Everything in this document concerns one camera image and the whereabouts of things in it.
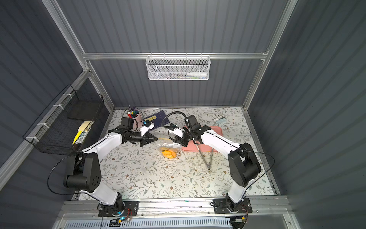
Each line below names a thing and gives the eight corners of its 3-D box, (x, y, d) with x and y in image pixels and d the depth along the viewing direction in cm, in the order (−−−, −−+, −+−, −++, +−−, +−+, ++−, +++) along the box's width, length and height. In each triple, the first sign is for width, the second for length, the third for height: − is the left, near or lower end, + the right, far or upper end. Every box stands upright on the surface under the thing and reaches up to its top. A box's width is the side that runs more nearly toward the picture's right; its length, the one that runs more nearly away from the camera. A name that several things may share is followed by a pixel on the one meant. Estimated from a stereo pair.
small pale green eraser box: (215, 125, 111) (216, 123, 109) (213, 121, 114) (214, 119, 112) (226, 123, 113) (227, 121, 110) (224, 119, 115) (225, 117, 113)
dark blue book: (151, 131, 108) (151, 129, 106) (145, 119, 115) (144, 118, 113) (170, 122, 114) (170, 120, 112) (163, 111, 121) (162, 110, 119)
